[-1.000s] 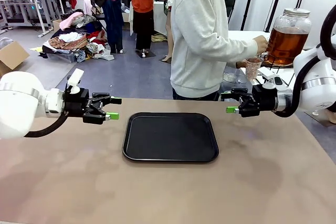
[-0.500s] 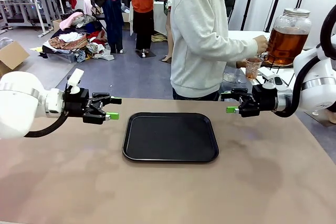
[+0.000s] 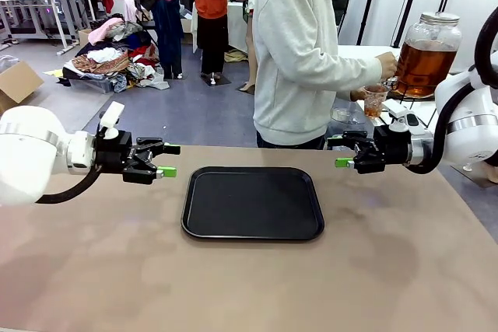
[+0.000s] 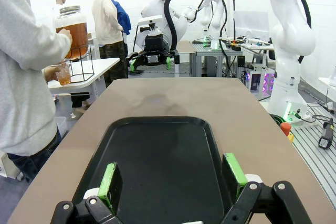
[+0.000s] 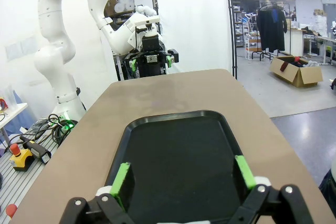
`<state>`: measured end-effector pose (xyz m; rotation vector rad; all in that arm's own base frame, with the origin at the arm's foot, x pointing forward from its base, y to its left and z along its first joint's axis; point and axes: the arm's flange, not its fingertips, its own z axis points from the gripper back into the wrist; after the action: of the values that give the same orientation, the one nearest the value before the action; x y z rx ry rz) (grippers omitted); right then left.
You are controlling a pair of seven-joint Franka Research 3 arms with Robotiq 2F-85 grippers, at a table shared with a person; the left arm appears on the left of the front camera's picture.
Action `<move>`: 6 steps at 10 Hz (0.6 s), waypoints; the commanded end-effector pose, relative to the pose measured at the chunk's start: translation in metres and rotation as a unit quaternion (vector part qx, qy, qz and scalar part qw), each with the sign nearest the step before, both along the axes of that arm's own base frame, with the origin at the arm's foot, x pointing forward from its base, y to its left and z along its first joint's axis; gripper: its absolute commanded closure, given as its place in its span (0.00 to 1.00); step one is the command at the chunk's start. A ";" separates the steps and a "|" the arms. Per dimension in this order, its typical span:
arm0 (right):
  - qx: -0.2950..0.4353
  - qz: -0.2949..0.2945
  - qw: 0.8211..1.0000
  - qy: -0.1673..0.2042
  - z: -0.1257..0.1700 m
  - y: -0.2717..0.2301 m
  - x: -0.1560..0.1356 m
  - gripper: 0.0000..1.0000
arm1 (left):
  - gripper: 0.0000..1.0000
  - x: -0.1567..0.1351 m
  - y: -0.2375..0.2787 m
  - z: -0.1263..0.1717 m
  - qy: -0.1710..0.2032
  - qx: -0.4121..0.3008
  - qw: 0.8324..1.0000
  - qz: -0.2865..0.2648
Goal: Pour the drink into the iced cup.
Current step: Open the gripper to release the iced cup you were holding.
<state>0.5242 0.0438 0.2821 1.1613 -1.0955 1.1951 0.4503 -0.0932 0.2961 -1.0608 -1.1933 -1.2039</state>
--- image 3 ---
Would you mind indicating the hanging blue trousers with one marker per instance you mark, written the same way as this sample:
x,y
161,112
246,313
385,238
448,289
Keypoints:
x,y
167,36

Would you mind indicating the small cardboard box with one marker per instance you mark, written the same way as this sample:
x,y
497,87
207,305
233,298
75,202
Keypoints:
x,y
84,36

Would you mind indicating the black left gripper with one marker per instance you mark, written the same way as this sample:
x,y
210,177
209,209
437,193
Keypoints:
x,y
114,153

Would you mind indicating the person's right hand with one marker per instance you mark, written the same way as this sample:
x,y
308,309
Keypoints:
x,y
388,67

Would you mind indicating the person's left hand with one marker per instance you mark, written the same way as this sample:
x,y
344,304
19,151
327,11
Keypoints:
x,y
358,95

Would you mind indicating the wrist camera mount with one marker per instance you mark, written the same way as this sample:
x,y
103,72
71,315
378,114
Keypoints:
x,y
113,114
398,122

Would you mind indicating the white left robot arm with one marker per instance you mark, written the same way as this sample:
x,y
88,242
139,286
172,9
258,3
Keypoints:
x,y
31,153

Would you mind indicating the glass tea dispenser jar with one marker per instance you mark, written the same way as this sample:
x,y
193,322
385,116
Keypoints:
x,y
426,63

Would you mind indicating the person's left forearm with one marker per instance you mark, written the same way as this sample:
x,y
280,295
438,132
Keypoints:
x,y
344,95

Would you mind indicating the black plastic tray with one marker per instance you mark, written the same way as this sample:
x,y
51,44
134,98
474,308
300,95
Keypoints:
x,y
253,203

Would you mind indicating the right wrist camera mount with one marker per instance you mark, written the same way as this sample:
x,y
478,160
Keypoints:
x,y
398,122

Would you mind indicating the clear plastic ice bin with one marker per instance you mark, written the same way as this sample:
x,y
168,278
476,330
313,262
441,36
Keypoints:
x,y
344,114

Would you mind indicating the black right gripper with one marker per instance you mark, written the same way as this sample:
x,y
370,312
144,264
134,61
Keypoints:
x,y
393,147

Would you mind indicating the black skirt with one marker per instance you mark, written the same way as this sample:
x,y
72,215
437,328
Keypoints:
x,y
212,44

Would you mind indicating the person in cream sweatshirt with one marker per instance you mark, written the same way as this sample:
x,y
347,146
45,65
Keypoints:
x,y
292,56

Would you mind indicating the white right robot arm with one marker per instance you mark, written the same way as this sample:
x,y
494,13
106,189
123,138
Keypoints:
x,y
474,114

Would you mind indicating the short clear iced cup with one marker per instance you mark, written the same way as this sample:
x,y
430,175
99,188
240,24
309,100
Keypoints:
x,y
375,102

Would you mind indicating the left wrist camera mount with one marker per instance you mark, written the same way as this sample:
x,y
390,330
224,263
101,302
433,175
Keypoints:
x,y
113,114

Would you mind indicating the pile of mixed clothes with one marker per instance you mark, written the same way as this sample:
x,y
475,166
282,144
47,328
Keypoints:
x,y
116,56

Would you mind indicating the person's right forearm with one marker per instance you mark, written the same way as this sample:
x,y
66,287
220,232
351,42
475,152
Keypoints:
x,y
358,67

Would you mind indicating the large cardboard box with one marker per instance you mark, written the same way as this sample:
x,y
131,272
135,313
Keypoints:
x,y
19,83

